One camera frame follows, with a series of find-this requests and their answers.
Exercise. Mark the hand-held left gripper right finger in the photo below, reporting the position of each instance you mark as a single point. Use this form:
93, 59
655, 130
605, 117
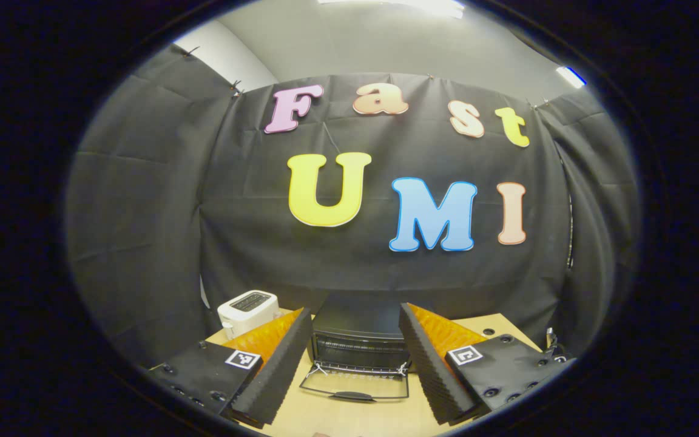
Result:
431, 370

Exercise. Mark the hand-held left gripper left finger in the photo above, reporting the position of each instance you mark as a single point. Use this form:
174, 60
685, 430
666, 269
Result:
276, 370

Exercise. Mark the black electric oven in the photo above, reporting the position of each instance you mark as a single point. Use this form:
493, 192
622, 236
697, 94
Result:
355, 321

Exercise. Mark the white toaster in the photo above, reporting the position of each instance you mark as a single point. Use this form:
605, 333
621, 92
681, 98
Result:
246, 309

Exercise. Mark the black backdrop cloth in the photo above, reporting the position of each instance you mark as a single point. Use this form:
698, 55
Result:
234, 212

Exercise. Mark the ceiling light panel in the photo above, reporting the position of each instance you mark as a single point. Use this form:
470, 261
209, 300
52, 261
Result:
410, 6
570, 76

